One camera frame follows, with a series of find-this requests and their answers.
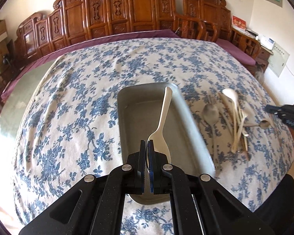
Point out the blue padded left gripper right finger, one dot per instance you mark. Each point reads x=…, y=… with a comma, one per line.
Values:
x=200, y=205

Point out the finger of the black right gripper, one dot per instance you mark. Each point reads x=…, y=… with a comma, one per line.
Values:
x=272, y=109

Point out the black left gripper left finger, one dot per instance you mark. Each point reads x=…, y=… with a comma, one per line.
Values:
x=94, y=205

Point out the brown wooden chopstick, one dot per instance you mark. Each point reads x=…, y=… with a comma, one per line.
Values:
x=243, y=148

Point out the metal fork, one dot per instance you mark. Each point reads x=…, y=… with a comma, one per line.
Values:
x=210, y=100

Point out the large metal spoon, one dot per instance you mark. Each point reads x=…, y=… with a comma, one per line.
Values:
x=211, y=116

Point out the white plastic spork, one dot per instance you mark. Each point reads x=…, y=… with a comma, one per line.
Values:
x=157, y=137

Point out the small metal spoon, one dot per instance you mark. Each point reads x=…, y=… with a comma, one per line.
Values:
x=264, y=124

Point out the cream chopstick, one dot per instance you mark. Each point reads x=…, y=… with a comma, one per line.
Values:
x=239, y=132

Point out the small fluffy dog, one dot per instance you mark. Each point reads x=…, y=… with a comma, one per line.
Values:
x=259, y=74

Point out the wooden side table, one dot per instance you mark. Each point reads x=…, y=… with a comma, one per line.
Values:
x=263, y=58

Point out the purple armchair cushion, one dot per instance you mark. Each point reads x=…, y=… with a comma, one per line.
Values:
x=238, y=54

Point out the white router box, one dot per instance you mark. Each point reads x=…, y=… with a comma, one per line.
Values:
x=266, y=42

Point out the blue floral tablecloth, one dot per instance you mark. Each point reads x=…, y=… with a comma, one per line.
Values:
x=70, y=127

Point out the red card on table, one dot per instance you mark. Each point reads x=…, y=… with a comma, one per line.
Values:
x=238, y=23

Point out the grey metal utensil tray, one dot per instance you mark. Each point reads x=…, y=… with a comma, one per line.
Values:
x=158, y=112

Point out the purple sofa cushion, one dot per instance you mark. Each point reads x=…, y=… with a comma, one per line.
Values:
x=89, y=43

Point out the carved wooden sofa bench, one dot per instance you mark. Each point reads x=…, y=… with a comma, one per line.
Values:
x=75, y=21

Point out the white wall panel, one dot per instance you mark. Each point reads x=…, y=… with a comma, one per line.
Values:
x=278, y=59

